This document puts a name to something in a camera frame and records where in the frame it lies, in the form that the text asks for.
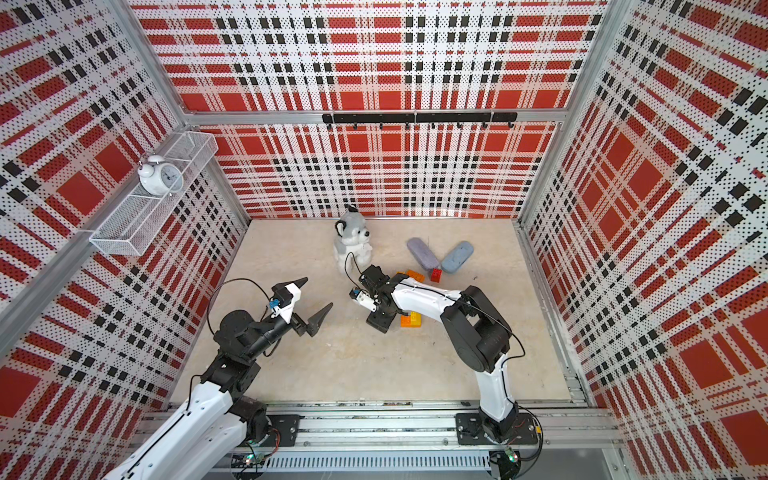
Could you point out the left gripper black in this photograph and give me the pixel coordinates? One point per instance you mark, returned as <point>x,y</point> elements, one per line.
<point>313,323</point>

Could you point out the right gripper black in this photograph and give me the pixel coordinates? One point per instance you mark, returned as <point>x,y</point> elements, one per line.
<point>378,322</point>

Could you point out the long orange lego brick front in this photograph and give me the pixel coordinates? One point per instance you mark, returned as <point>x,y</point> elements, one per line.
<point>405,322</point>

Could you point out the long orange lego brick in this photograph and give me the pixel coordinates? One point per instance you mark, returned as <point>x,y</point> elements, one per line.
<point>416,276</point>
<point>405,322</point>

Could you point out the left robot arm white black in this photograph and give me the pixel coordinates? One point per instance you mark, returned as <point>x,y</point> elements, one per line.
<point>217,416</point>

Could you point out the long orange lego brick back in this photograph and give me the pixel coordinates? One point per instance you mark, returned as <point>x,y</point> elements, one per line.
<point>416,276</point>

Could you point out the red square lego brick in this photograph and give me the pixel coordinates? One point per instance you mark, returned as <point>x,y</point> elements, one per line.
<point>436,275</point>

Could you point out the grey white husky plush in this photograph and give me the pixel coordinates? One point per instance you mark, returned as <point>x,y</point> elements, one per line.
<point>352,241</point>

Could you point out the purple grey oval case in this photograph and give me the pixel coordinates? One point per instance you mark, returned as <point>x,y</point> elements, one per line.
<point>423,254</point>

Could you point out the blue grey oval case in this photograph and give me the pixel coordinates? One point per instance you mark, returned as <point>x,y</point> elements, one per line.
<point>457,257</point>

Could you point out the white alarm clock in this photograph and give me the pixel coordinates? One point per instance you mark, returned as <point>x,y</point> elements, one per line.
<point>160,177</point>

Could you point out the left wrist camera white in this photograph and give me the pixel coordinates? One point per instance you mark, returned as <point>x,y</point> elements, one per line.
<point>282,303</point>

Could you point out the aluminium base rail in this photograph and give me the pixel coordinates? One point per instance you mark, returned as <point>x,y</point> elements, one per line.
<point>407,439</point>

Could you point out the black hook rail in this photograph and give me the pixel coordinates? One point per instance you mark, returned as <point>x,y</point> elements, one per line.
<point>419,118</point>

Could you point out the white wire mesh shelf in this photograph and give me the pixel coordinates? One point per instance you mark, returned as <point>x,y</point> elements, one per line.
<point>134,223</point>

